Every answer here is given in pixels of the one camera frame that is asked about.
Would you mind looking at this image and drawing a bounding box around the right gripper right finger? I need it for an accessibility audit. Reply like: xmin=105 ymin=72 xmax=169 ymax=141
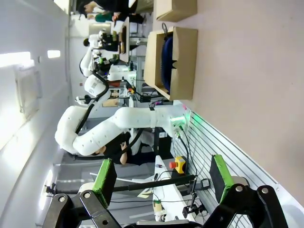
xmin=204 ymin=154 xmax=289 ymax=228

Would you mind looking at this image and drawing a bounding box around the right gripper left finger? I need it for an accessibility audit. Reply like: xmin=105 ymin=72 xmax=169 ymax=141
xmin=42 ymin=158 xmax=129 ymax=228

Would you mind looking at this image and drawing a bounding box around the navy blue pencil case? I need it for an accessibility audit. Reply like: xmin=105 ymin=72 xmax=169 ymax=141
xmin=160 ymin=22 xmax=175 ymax=92

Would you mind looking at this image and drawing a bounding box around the large open cardboard box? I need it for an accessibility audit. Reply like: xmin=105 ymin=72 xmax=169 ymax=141
xmin=143 ymin=26 xmax=199 ymax=101

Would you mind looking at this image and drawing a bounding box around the smaller open cardboard box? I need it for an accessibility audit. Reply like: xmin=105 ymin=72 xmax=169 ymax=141
xmin=156 ymin=0 xmax=198 ymax=22

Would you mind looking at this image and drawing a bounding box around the seated person in black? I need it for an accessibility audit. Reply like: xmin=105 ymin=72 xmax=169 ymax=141
xmin=104 ymin=132 xmax=155 ymax=166

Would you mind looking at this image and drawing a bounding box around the aluminium profile table edge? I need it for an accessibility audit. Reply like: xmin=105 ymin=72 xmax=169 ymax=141
xmin=173 ymin=110 xmax=281 ymax=228

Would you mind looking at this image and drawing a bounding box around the small black clamp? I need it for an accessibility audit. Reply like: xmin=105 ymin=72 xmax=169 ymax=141
xmin=182 ymin=204 xmax=206 ymax=217

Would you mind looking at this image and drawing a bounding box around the yellow emergency stop button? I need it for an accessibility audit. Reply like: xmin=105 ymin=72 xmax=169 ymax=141
xmin=169 ymin=156 xmax=186 ymax=174

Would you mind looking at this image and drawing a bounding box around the white side table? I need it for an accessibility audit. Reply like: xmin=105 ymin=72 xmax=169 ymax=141
xmin=152 ymin=155 xmax=195 ymax=221

